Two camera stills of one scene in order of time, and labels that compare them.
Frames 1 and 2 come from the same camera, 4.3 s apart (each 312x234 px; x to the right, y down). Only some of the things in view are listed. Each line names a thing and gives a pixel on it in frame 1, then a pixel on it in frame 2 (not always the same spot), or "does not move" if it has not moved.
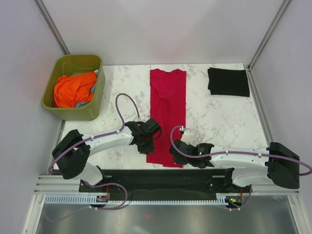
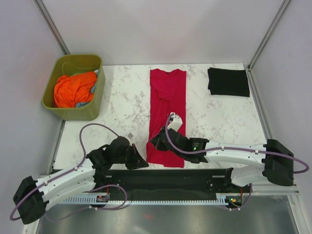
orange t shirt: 69,90 does not move
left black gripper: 149,149 -> 139,162
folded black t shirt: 227,82 does not move
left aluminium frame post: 51,25 does not move
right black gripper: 178,161 -> 156,142
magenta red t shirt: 167,106 does not move
